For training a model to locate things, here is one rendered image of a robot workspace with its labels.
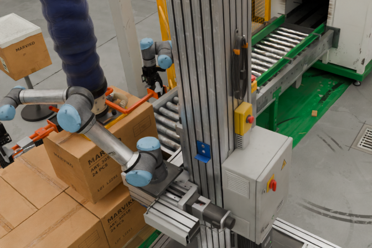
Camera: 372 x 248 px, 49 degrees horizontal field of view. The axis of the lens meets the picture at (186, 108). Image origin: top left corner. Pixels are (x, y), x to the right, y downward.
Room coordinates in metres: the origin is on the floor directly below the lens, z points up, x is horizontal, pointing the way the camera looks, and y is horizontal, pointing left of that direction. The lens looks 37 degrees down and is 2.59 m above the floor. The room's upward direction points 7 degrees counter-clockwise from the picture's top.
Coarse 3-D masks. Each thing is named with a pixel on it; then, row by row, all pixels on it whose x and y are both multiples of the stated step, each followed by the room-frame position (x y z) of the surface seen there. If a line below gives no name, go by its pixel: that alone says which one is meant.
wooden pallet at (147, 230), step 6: (144, 228) 1.91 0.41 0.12; (150, 228) 1.98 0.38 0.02; (138, 234) 1.94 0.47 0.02; (144, 234) 1.93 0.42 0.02; (150, 234) 1.93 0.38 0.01; (132, 240) 1.89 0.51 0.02; (138, 240) 1.88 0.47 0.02; (144, 240) 1.89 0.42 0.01; (126, 246) 1.84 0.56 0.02; (132, 246) 1.84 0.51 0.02; (138, 246) 1.84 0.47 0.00
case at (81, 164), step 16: (128, 96) 2.24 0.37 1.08; (144, 112) 2.07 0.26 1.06; (112, 128) 1.92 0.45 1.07; (128, 128) 1.97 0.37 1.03; (144, 128) 2.05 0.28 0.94; (48, 144) 1.93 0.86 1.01; (64, 144) 1.83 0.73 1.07; (80, 144) 1.81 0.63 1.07; (128, 144) 1.95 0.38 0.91; (64, 160) 1.82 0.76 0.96; (80, 160) 1.71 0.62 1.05; (96, 160) 1.77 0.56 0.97; (112, 160) 1.85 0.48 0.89; (64, 176) 1.89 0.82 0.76; (80, 176) 1.73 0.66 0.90; (96, 176) 1.75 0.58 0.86; (112, 176) 1.83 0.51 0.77; (80, 192) 1.79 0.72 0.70; (96, 192) 1.73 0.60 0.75
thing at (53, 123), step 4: (52, 116) 1.91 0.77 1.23; (56, 116) 1.91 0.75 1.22; (48, 120) 1.87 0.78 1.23; (52, 120) 1.88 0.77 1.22; (56, 120) 1.88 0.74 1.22; (52, 124) 1.83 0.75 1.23; (56, 124) 1.84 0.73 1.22; (56, 128) 1.82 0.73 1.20; (60, 128) 1.83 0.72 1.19; (56, 132) 1.82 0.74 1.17
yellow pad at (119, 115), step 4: (112, 112) 2.02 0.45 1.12; (116, 112) 2.04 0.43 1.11; (120, 112) 2.04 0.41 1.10; (116, 116) 2.01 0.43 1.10; (120, 116) 2.01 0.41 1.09; (124, 116) 2.02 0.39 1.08; (108, 120) 1.98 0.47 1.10; (112, 120) 1.98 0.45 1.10; (116, 120) 1.98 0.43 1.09; (104, 124) 1.95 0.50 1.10; (108, 124) 1.95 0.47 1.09; (112, 124) 1.96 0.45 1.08; (84, 136) 1.87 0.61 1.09
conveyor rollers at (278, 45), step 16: (272, 32) 3.94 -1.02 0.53; (288, 32) 3.91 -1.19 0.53; (256, 48) 3.67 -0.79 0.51; (272, 48) 3.57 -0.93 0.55; (288, 48) 3.53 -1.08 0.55; (304, 48) 3.50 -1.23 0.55; (256, 64) 3.35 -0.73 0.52; (288, 64) 3.23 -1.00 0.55; (160, 112) 2.77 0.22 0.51; (160, 128) 2.53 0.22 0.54; (176, 144) 2.30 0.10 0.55
